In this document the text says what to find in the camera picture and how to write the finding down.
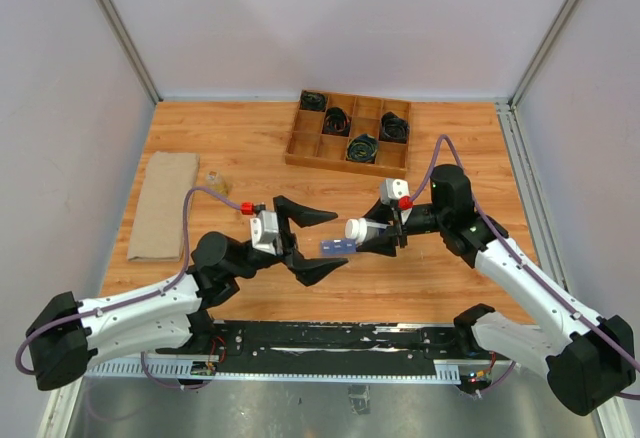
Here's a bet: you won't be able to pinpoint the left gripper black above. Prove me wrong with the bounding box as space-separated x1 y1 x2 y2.
229 197 349 285

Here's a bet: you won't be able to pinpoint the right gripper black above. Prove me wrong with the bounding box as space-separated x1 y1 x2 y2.
354 197 449 256

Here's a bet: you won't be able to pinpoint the white pill bottle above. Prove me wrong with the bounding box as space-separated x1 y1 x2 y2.
345 218 389 245

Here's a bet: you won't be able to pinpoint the blue weekly pill organizer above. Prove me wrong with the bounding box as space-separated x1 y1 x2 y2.
320 238 357 257

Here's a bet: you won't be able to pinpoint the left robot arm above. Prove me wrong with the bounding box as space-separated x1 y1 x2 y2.
15 196 348 391

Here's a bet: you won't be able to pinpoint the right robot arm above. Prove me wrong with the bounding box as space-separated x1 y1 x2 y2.
345 164 639 416

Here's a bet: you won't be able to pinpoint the rolled tie green pattern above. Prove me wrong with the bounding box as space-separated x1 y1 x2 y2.
346 134 379 164

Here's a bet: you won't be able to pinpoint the rolled tie right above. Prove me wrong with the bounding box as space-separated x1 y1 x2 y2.
379 111 410 144

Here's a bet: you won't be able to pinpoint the small glass bottle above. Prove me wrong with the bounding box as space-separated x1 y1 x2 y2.
206 171 232 197

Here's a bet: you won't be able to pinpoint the wooden compartment tray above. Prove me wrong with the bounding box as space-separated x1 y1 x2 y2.
284 90 413 178

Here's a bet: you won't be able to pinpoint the rolled tie orange stripes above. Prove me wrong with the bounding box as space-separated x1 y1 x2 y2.
322 107 351 136

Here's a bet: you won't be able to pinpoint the beige folded cloth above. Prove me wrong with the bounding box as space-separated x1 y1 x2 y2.
127 152 199 262

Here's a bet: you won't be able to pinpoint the rolled tie top left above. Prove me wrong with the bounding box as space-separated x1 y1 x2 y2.
299 90 327 112

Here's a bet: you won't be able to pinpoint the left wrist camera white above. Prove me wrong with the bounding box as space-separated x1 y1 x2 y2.
250 210 281 256

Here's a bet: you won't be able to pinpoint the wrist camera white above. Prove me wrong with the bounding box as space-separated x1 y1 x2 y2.
250 210 281 256
379 178 410 205

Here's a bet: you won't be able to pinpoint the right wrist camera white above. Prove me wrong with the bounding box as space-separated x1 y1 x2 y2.
379 178 410 205

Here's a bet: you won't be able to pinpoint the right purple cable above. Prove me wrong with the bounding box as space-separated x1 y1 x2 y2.
398 134 640 400

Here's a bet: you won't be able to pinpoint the purple cable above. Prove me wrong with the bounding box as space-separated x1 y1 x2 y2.
398 134 640 400
14 186 257 392

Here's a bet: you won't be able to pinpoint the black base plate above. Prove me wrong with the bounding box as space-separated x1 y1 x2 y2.
154 320 514 377

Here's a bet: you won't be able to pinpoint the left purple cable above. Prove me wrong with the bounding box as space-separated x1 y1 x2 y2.
14 186 257 392

